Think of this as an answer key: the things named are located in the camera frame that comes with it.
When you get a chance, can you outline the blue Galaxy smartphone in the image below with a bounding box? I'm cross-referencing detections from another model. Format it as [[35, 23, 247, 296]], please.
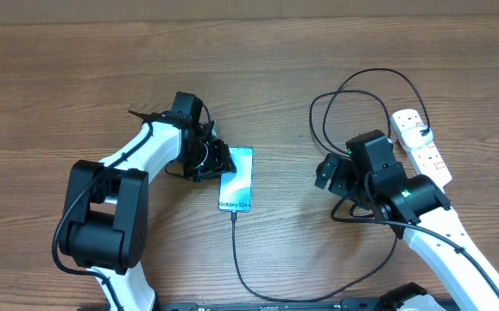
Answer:
[[218, 147, 254, 213]]

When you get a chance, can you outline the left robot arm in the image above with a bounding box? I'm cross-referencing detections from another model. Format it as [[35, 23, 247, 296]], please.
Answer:
[[51, 92, 236, 310]]

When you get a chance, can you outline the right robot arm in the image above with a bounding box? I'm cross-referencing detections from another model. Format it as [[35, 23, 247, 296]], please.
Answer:
[[315, 130, 499, 310]]

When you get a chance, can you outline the white charger adapter plug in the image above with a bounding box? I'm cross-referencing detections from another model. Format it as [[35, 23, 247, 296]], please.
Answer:
[[398, 125, 433, 151]]

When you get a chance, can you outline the white power strip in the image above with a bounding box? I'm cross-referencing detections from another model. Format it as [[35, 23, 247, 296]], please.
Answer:
[[391, 109, 452, 191]]

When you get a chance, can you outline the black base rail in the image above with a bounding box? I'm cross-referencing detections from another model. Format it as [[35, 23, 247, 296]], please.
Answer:
[[158, 282, 453, 311]]

